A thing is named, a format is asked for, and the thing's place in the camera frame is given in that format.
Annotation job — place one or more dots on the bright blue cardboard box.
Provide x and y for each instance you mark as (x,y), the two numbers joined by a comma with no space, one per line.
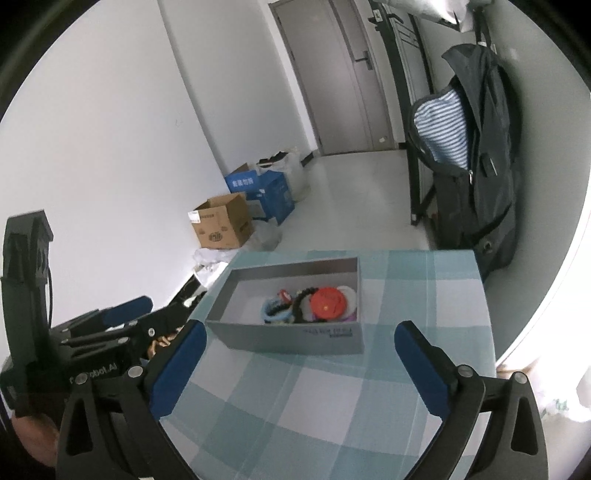
(241,181)

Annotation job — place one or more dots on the teal checkered tablecloth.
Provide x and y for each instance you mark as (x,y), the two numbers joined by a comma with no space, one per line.
(323,406)

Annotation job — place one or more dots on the person's left hand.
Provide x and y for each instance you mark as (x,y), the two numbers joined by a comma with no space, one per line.
(39,438)

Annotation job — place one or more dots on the white round hair accessory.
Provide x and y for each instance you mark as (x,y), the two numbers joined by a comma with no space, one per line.
(349,297)

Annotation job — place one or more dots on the dark grey backpack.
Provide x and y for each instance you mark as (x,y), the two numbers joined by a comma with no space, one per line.
(489,184)

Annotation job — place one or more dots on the black metal rack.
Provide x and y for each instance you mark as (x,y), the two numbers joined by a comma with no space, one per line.
(406,92)

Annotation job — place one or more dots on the dark cloth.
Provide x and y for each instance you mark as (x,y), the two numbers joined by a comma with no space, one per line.
(272,158)

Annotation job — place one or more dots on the white plastic bag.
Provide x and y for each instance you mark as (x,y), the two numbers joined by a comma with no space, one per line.
(295,175)

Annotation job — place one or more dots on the grey door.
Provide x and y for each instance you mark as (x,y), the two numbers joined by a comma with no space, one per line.
(332,83)

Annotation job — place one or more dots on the blue white striped cloth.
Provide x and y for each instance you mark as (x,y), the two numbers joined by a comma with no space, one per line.
(441,129)

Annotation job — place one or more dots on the grey hanging cloth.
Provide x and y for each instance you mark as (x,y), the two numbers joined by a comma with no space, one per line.
(425,9)

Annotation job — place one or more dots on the dark blue cardboard box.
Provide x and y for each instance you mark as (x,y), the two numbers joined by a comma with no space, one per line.
(277,198)

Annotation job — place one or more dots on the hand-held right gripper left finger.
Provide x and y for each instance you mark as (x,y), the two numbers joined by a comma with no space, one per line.
(180,369)

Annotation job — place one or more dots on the dark shiny object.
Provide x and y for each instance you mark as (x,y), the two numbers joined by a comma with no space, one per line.
(187,286)

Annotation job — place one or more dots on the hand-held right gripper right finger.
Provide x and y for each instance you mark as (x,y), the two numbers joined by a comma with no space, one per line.
(422,369)

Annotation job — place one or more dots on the red round hair accessory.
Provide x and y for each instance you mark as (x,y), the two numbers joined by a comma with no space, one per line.
(328,304)

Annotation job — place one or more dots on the brown cardboard box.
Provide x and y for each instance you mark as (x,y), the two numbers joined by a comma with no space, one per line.
(221,226)

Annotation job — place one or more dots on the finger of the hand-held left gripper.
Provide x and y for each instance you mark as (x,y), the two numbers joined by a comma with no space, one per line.
(129,309)
(166,321)

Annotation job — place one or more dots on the grey cardboard box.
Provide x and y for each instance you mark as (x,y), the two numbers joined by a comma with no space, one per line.
(286,339)

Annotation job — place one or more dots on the white crumpled bag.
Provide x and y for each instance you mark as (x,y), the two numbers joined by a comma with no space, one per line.
(568,392)

